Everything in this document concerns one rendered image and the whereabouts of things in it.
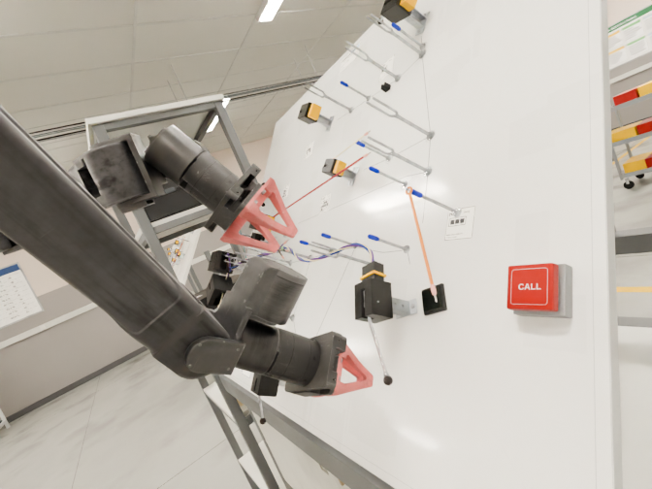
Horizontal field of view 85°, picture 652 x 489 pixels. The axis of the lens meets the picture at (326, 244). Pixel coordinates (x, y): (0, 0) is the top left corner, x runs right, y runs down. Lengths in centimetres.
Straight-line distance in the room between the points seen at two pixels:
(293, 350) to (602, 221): 36
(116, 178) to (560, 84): 56
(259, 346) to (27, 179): 25
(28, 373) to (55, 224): 796
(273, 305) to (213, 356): 8
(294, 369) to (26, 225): 28
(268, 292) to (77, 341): 775
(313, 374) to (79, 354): 775
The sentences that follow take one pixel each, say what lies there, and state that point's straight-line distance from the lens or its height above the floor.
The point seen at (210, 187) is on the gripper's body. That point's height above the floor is 135.
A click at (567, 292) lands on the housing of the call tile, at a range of 45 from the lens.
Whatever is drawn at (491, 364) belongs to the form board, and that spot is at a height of 102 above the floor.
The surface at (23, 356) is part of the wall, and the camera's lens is 822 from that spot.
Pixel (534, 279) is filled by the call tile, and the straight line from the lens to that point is 45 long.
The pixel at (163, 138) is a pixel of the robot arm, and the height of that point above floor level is 143.
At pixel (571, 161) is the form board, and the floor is 121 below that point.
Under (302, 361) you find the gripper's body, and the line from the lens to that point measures 44.
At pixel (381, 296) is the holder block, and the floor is 112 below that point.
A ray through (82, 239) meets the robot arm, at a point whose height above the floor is 132.
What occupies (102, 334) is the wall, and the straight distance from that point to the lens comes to 807.
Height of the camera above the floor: 128
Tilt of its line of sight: 6 degrees down
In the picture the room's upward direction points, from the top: 23 degrees counter-clockwise
